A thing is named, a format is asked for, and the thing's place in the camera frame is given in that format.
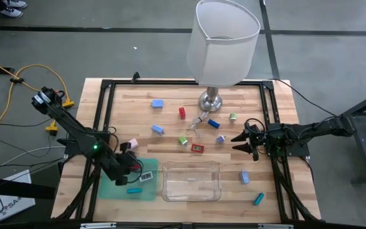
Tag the lavender wall charger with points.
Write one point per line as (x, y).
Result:
(244, 177)

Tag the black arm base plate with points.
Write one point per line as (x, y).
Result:
(297, 152)
(71, 150)

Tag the dark blue slim block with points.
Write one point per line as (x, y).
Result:
(213, 123)

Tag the black aluminium table frame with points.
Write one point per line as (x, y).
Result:
(157, 82)

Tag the person's white shoe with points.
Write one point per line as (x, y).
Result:
(16, 4)
(11, 12)

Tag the silver metal bracket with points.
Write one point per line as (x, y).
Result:
(97, 226)
(275, 226)

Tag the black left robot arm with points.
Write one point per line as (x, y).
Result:
(75, 130)

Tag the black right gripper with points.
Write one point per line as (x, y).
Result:
(264, 140)

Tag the white digital clock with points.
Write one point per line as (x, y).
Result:
(146, 177)

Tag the clear plastic bin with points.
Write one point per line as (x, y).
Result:
(183, 191)

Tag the white charger with green trim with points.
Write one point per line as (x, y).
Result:
(134, 143)

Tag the teal slim block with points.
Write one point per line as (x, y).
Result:
(259, 199)
(134, 191)

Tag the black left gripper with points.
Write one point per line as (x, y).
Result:
(119, 167)

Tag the purple wall charger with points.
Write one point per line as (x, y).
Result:
(221, 139)

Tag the white printed sign board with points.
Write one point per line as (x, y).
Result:
(14, 200)

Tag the green wall charger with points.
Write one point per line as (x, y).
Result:
(183, 140)
(233, 117)

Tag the red digital clock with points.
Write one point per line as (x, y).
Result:
(197, 148)

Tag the black beam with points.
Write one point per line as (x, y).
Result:
(11, 187)

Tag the black clamp knob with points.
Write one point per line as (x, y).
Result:
(135, 76)

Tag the light blue wall charger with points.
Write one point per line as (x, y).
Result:
(157, 104)
(158, 129)

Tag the teal translucent plastic bin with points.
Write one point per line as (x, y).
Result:
(113, 191)

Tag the red wall charger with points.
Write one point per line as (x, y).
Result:
(182, 113)

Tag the silver table lamp white shade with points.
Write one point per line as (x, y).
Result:
(224, 47)

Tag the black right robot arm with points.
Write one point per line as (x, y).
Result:
(313, 128)

